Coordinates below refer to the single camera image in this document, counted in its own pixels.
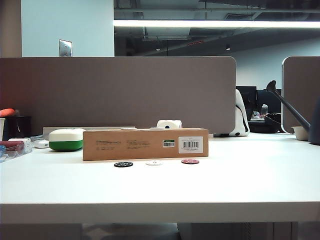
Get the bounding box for small white earbuds case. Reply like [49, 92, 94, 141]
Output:
[34, 139, 50, 149]

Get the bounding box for small white paper bowl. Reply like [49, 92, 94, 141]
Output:
[291, 125, 310, 141]

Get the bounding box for silver wall switch plate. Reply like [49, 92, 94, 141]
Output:
[58, 39, 73, 57]

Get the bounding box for long ceiling light strip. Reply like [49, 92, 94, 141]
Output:
[113, 19, 320, 29]

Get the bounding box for black computer monitor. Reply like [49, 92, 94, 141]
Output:
[236, 85, 258, 121]
[256, 89, 283, 115]

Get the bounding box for white and green oval case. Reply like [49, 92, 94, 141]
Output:
[48, 128, 86, 152]

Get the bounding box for dark grey watering can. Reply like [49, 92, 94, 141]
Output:
[266, 80, 320, 146]

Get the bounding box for red chip stack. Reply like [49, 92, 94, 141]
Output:
[0, 140, 25, 151]

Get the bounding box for wide grey desk partition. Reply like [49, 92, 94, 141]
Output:
[0, 56, 237, 136]

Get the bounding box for clear plastic chip tray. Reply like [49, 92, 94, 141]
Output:
[0, 139, 33, 163]

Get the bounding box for brown cardboard box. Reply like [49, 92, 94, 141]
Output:
[82, 128, 210, 162]

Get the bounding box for white chip stack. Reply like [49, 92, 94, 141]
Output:
[7, 137, 33, 152]

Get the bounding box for orange red object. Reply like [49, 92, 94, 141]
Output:
[0, 108, 16, 118]

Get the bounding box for white and black plush toy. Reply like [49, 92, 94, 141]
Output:
[234, 88, 251, 137]

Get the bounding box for black pen holder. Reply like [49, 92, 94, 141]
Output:
[6, 115, 33, 139]

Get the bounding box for black bag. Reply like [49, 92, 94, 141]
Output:
[248, 112, 283, 134]

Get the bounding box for grey partition with white edge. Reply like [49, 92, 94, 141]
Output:
[281, 55, 320, 134]

